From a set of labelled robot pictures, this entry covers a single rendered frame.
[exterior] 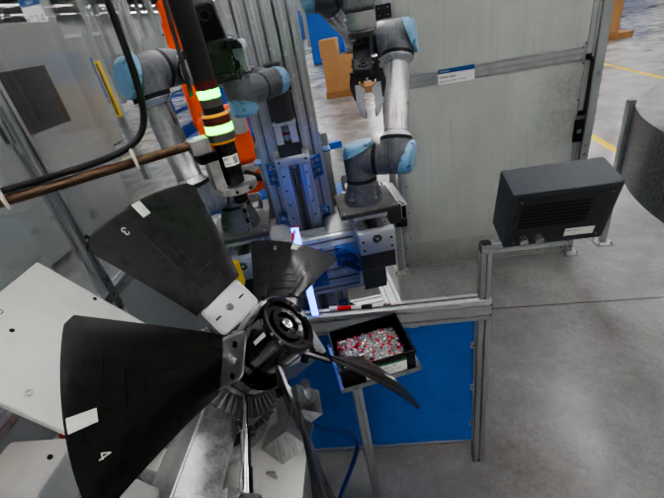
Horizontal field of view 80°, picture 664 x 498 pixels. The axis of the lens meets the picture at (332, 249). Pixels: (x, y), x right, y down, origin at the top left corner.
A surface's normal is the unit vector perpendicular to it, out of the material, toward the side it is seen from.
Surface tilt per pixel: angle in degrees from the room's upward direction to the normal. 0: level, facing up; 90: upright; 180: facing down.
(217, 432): 50
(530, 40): 89
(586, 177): 15
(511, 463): 0
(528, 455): 0
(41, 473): 0
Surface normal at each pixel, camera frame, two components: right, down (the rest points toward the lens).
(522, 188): -0.17, -0.69
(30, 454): -0.16, -0.85
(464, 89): -0.04, 0.52
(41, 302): 0.65, -0.64
